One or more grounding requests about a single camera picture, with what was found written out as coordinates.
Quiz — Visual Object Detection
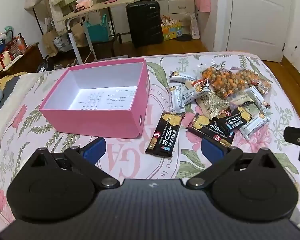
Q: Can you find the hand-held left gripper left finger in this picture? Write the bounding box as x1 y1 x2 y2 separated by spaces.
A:
27 137 120 188

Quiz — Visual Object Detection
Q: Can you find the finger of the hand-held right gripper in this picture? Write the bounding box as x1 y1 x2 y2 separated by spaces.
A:
284 126 300 163

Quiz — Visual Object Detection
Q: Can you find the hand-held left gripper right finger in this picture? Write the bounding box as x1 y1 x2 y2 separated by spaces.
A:
187 137 280 190

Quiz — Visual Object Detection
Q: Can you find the pink cardboard box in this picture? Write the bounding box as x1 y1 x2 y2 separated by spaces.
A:
39 58 150 139

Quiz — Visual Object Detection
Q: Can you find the black cracker packet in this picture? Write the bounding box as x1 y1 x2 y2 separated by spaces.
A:
144 111 185 158
186 113 235 148
212 106 253 133

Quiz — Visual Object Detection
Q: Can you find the clear bag of coated nuts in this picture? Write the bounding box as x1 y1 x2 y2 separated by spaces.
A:
201 64 249 98
236 67 272 95

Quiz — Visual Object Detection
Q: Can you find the floral blanket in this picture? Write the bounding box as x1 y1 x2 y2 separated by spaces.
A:
0 52 300 233

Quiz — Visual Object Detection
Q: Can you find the beige snack packet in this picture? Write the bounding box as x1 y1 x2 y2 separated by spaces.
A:
196 91 230 120

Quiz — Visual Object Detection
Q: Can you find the clear plastic snack packet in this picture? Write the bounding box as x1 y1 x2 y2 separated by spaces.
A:
227 90 253 105

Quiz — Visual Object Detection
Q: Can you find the red and cream snack packet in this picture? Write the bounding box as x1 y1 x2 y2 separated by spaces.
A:
185 79 210 90

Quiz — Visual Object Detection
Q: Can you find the pair of shoes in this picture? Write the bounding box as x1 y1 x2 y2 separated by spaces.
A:
54 60 78 70

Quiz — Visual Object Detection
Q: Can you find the black floor bag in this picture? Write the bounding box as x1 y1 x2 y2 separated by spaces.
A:
36 56 55 73

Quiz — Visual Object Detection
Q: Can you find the white and blue plastic bag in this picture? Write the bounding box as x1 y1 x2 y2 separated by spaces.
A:
52 34 72 53

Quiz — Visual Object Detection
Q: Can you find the yellow cloth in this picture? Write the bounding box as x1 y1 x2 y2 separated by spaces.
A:
0 71 28 84

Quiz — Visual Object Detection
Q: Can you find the dark wooden cabinet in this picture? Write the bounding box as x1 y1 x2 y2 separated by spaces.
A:
0 44 44 80

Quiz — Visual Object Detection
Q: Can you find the brown paper bag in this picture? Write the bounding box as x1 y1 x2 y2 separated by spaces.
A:
41 27 59 58
71 21 89 47

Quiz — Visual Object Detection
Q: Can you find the teal shopping bag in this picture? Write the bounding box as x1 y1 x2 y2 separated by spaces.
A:
86 14 110 43

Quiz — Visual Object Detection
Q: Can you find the white door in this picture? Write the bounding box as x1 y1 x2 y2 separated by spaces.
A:
226 0 298 63

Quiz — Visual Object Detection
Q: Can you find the colourful paper bag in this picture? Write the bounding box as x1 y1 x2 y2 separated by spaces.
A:
161 15 184 41

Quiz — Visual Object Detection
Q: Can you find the cream handbag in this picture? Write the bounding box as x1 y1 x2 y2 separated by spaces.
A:
0 51 15 72

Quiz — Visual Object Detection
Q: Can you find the red gift bag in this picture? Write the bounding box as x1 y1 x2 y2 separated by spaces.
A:
6 34 28 55

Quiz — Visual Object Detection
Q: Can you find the black suitcase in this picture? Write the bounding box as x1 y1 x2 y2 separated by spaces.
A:
126 0 164 48

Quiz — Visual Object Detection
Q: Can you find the wooden folding table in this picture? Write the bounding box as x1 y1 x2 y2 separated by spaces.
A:
61 0 137 64

